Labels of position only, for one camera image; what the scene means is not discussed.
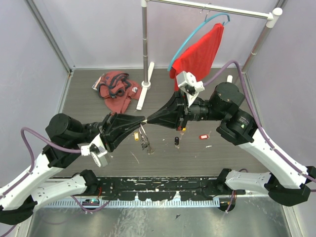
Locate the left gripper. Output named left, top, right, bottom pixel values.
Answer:
left=73, top=112, right=147, bottom=152

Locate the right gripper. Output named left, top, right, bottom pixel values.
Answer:
left=147, top=87, right=226, bottom=130

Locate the yellow tag key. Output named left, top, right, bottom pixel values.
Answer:
left=133, top=132, right=139, bottom=141
left=180, top=127, right=186, bottom=135

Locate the black tag key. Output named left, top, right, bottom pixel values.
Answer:
left=174, top=137, right=180, bottom=149

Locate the metal keyring with keys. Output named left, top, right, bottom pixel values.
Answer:
left=138, top=120, right=155, bottom=155

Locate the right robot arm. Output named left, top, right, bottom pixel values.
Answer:
left=147, top=82, right=316, bottom=206

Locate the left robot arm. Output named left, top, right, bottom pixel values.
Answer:
left=0, top=113, right=145, bottom=225

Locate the crumpled maroon shirt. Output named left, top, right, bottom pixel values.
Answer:
left=92, top=71, right=142, bottom=114

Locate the red tag key right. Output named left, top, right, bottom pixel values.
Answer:
left=199, top=132, right=211, bottom=140

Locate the teal clothes hanger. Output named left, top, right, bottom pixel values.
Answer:
left=167, top=10, right=231, bottom=72

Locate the red cloth on hanger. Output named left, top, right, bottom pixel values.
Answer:
left=169, top=23, right=224, bottom=91

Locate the white metal clothes rack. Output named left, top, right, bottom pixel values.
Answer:
left=136, top=0, right=283, bottom=111

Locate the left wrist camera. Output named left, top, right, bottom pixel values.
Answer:
left=80, top=134, right=111, bottom=167

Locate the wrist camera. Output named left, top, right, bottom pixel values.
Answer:
left=80, top=134, right=111, bottom=167
left=176, top=71, right=205, bottom=107

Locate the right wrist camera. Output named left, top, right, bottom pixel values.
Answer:
left=176, top=71, right=205, bottom=107

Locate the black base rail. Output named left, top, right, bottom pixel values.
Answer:
left=93, top=176, right=223, bottom=201

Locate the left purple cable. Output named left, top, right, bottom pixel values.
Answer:
left=0, top=127, right=84, bottom=235

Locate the purple cable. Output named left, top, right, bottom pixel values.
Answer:
left=0, top=127, right=84, bottom=235
left=202, top=60, right=316, bottom=183

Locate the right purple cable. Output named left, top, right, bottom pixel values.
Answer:
left=202, top=60, right=316, bottom=183

